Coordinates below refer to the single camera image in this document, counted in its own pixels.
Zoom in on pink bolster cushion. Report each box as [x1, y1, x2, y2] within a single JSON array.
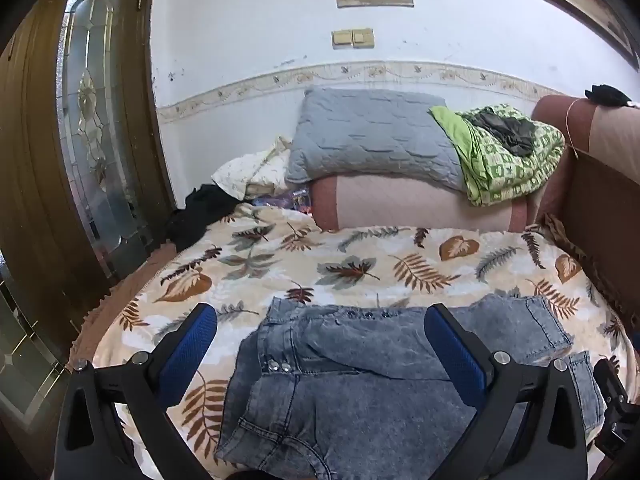
[[307, 172, 531, 233]]

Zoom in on brown fringed bedcover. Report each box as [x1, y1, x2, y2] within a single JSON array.
[[65, 247, 176, 366]]

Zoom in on green patterned quilt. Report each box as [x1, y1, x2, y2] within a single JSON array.
[[429, 103, 566, 207]]

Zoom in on brown wooden headboard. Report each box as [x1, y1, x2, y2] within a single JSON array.
[[530, 94, 640, 321]]

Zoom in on wooden stained glass door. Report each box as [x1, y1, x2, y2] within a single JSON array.
[[0, 0, 176, 461]]

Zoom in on thin string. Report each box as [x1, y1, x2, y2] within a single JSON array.
[[565, 99, 586, 158]]

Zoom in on leaf print blanket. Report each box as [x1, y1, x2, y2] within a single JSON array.
[[92, 205, 633, 480]]

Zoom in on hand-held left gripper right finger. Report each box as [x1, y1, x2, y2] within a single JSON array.
[[424, 302, 588, 480]]

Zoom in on black cloth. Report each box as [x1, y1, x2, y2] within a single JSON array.
[[585, 84, 633, 108]]

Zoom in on black clothing pile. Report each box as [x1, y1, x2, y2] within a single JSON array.
[[165, 184, 241, 253]]

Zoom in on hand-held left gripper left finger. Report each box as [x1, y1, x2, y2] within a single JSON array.
[[54, 302, 219, 480]]

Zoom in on white floral cloth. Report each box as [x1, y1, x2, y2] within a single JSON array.
[[211, 135, 293, 201]]

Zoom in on glass panel door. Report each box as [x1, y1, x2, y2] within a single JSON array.
[[0, 250, 68, 418]]

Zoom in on colourful packet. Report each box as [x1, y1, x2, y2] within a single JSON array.
[[252, 187, 313, 216]]

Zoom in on dark cloth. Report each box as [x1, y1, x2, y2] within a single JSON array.
[[472, 110, 536, 157]]

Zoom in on blue denim pants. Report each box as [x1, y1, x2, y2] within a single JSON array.
[[215, 294, 606, 480]]

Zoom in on grey quilted pillow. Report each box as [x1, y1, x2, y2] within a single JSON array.
[[285, 86, 468, 193]]

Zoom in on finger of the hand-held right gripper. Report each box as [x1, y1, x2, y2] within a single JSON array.
[[593, 357, 640, 461]]

